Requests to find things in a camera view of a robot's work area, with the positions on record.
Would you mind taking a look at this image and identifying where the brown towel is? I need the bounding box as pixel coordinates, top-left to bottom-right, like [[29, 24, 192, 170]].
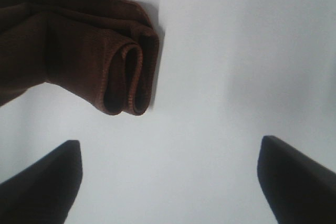
[[1, 0, 159, 115]]

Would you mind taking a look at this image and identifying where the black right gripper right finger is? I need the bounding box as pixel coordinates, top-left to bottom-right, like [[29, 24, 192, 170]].
[[257, 136, 335, 223]]

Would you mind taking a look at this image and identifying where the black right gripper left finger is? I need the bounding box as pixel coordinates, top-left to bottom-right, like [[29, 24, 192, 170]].
[[1, 140, 82, 223]]

